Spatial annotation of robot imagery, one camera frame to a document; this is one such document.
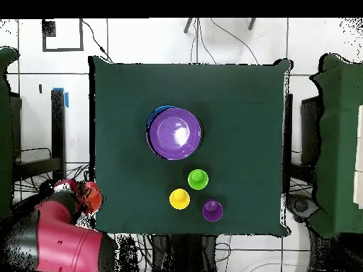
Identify orange cup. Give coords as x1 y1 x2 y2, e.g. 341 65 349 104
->
79 181 103 213

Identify large light blue bowl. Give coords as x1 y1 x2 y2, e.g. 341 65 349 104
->
146 105 179 127

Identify large purple bowl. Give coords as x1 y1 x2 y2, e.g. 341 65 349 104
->
145 107 203 162

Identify black metal stand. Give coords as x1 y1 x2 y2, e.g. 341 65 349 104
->
283 93 294 193
13 87 69 182

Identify side table green cloth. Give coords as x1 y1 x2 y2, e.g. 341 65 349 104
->
0 46 28 222
307 53 363 239

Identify black equipment box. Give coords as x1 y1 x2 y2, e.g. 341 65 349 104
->
9 93 23 159
300 96 323 168

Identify yellow cup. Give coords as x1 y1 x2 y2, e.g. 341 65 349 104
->
169 188 191 211

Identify green cup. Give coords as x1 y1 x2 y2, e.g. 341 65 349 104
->
187 169 209 191

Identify purple cup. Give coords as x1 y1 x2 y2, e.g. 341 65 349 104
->
201 198 224 222

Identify dark green tablecloth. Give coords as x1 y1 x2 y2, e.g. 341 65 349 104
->
89 55 293 237

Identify black floor stand base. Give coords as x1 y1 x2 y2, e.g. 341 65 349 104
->
286 193 320 223

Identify tangle of floor cables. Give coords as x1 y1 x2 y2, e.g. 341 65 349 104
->
12 147 154 272

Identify gray square floor frame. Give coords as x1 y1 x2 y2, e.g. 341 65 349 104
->
41 18 84 52

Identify black floor cable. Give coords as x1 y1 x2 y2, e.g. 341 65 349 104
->
81 18 114 63

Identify camera tripod legs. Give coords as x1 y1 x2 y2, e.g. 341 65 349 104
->
183 17 257 34

